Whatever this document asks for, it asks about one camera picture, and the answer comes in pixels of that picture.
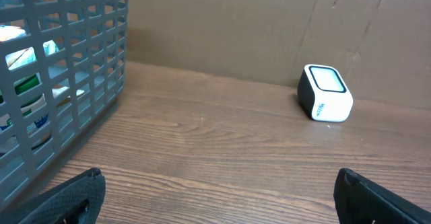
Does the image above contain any brown cookie bag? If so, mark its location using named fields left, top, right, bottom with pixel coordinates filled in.
left=0, top=85, right=85, bottom=154

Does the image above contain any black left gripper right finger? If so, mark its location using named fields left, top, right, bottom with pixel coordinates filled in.
left=333, top=168, right=430, bottom=224

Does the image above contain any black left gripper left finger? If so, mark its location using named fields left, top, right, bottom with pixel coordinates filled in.
left=1, top=167, right=106, bottom=224

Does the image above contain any teal snack packet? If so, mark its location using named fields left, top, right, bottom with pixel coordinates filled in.
left=1, top=25, right=59, bottom=70

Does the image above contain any green lid jar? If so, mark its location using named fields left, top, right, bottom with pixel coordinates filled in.
left=0, top=74, right=46, bottom=117

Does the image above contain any grey plastic mesh basket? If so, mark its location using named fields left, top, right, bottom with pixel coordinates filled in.
left=1, top=0, right=129, bottom=210

